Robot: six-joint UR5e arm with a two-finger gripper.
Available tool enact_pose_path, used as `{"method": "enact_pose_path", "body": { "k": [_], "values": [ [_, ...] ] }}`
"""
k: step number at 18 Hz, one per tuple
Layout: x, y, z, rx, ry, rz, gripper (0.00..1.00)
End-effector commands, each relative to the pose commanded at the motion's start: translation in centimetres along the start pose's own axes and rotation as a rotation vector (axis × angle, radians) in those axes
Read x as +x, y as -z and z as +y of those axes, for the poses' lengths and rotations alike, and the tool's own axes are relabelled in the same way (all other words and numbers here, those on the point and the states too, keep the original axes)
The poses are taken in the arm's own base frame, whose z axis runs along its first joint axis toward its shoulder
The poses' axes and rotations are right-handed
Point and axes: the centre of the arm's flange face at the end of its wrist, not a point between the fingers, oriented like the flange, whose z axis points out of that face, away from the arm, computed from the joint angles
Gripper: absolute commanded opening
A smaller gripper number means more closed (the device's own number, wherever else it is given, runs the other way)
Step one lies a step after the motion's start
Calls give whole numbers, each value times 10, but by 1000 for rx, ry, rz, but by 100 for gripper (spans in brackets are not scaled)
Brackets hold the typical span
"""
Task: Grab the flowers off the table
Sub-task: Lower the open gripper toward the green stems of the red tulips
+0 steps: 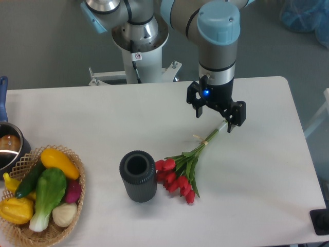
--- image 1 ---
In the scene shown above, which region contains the dark blue saucepan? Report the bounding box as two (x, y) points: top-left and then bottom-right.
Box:
(1, 76), (31, 180)

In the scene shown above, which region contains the black device at edge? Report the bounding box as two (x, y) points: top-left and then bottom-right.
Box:
(309, 208), (328, 236)

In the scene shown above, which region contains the magenta radish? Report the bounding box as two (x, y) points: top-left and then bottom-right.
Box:
(64, 180), (82, 203)

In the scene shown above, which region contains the yellow ribbed pumpkin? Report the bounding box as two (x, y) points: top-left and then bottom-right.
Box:
(1, 197), (34, 224)

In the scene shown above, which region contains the dark green cucumber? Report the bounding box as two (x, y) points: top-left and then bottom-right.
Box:
(14, 161), (46, 199)

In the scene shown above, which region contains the yellow squash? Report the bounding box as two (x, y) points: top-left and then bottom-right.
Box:
(40, 148), (80, 180)

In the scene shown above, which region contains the white garlic bulb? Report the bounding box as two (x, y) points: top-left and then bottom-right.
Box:
(52, 203), (77, 227)

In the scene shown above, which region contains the red tulip bouquet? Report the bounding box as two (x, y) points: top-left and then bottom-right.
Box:
(155, 120), (228, 204)

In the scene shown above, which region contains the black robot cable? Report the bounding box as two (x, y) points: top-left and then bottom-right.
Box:
(130, 40), (142, 84)

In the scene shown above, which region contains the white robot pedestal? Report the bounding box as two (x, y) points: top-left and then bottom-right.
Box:
(89, 15), (182, 86)

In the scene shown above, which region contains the small yellow gourd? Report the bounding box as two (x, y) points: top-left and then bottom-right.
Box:
(3, 172), (36, 201)

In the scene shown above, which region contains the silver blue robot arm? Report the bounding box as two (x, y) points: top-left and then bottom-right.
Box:
(80, 1), (248, 130)

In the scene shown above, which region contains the blue plastic bag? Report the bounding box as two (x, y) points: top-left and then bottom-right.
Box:
(280, 1), (328, 48)

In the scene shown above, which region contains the dark grey ribbed vase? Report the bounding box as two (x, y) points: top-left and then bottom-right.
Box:
(119, 150), (157, 203)

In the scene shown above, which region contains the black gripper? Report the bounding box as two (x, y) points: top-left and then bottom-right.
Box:
(186, 76), (246, 133)

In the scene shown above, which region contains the green bok choy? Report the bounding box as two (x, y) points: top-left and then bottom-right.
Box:
(29, 168), (67, 232)

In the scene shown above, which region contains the white furniture frame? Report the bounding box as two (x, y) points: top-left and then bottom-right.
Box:
(304, 88), (328, 138)

